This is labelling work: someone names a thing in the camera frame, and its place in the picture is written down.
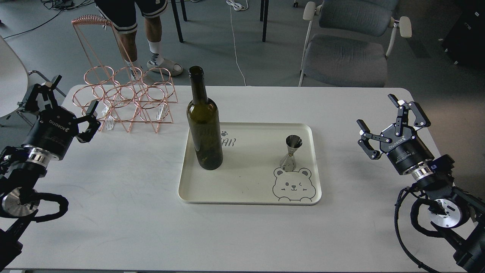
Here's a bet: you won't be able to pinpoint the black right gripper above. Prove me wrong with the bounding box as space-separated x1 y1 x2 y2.
357 94 435 175

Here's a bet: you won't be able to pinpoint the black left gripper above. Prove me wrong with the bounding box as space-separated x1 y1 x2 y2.
19 75 101 160

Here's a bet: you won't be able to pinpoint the steel double jigger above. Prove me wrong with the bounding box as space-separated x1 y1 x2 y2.
280 135 302 172

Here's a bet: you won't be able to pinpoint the dark green wine bottle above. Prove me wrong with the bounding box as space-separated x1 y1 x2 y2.
186 66 223 170

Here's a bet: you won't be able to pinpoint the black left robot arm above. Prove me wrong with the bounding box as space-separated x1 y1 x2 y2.
0 75 100 270

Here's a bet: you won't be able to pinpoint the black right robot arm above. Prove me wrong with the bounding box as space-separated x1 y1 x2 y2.
357 94 485 273

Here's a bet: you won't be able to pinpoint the white round chair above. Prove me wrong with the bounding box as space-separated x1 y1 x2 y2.
1 38 45 128

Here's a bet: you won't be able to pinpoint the grey office chair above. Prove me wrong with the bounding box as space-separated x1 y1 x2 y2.
299 0 412 88

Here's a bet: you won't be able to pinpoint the black equipment case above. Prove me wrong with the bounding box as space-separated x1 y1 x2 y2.
442 0 485 69

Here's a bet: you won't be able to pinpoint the person in black shorts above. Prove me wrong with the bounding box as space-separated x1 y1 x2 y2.
94 0 183 81

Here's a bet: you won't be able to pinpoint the cream bear serving tray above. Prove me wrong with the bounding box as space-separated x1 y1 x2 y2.
178 122 322 205

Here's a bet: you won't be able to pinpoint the black table legs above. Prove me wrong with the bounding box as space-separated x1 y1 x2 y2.
171 0 269 43

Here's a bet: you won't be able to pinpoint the copper wire wine rack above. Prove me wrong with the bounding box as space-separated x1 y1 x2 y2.
72 14 178 132

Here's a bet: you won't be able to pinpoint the black floor cables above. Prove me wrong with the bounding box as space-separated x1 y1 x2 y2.
3 0 95 40

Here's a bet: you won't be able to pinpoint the white floor cable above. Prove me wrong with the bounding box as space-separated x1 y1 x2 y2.
226 0 249 86

